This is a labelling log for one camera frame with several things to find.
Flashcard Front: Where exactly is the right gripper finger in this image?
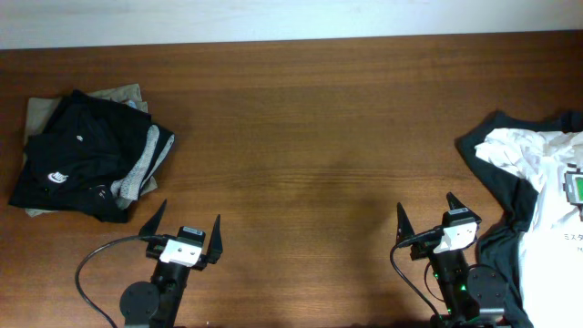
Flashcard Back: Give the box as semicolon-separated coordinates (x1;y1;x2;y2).
395;202;415;246
446;192;482;222

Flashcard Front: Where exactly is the dark Nike t-shirt pile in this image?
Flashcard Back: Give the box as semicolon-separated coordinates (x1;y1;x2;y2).
455;110;582;328

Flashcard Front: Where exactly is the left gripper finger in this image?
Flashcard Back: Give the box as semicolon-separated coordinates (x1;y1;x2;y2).
207;214;223;264
138;200;168;236

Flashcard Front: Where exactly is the white robot print t-shirt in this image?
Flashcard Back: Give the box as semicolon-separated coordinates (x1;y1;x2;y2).
476;128;582;328

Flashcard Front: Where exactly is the grey patterned folded garment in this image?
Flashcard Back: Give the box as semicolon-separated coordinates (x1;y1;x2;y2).
110;124;175;210

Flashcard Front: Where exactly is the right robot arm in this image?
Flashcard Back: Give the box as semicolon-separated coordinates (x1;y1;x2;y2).
390;192;509;327

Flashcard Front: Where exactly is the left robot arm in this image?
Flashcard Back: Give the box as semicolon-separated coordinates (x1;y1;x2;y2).
119;204;223;328

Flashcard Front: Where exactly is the black Nike folded garment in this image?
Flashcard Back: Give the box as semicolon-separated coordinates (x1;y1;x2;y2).
8;90;157;223

